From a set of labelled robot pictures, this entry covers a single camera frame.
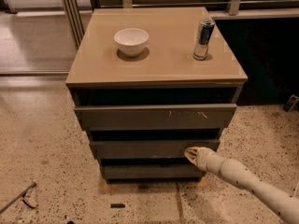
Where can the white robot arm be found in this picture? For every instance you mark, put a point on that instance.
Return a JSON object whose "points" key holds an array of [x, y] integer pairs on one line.
{"points": [[240, 176]]}

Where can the grey drawer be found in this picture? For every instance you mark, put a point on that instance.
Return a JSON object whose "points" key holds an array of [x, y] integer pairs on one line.
{"points": [[154, 117], [147, 149]]}

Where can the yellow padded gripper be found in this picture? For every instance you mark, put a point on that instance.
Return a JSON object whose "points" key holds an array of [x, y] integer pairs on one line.
{"points": [[203, 160]]}

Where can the small black block on floor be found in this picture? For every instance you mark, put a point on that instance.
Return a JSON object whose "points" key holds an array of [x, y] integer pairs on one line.
{"points": [[117, 205]]}

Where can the white ceramic bowl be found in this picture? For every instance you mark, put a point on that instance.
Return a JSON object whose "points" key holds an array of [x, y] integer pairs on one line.
{"points": [[131, 41]]}

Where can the grey top drawer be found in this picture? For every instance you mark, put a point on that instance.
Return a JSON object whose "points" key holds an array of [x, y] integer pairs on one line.
{"points": [[154, 117]]}

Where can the silver blue drink can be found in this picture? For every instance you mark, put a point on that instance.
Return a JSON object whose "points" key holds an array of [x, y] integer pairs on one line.
{"points": [[205, 30]]}

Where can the dark object by wall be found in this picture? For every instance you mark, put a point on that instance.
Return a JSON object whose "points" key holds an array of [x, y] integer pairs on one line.
{"points": [[291, 103]]}

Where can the metal rod on floor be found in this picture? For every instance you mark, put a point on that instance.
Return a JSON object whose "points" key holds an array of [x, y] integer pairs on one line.
{"points": [[22, 197]]}

